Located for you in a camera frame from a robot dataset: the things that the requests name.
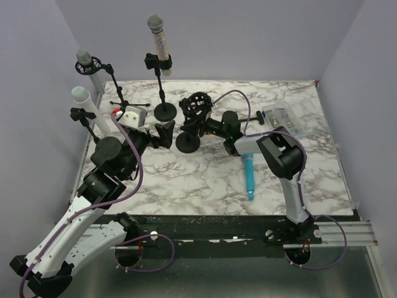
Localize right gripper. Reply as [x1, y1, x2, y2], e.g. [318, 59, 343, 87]
[180, 109, 228, 140]

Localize round-base clip stand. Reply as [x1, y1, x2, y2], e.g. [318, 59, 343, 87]
[145, 53, 177, 122]

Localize round-base shock-mount stand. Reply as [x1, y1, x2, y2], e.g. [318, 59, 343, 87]
[176, 92, 213, 153]

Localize blue toy microphone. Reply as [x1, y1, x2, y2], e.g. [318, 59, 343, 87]
[242, 153, 255, 201]

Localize white microphone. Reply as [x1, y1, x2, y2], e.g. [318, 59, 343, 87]
[71, 86, 110, 136]
[75, 48, 105, 95]

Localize glitter silver-head microphone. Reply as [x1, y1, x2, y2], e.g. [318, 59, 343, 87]
[147, 14, 170, 65]

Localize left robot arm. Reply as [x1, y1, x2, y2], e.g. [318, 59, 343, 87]
[10, 120, 175, 297]

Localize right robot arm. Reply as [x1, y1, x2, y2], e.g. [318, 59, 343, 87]
[176, 111, 313, 243]

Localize white microphone on tripod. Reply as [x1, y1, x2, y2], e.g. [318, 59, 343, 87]
[75, 48, 105, 95]

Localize clear plastic screw box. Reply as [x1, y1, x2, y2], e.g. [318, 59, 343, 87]
[262, 103, 306, 138]

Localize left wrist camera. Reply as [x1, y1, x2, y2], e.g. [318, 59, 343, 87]
[112, 106, 147, 129]

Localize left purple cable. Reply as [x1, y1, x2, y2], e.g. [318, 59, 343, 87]
[19, 113, 176, 298]

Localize black tripod shock-mount stand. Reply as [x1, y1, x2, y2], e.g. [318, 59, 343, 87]
[74, 55, 151, 125]

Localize black front mounting rail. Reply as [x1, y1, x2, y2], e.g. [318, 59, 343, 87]
[99, 215, 359, 264]

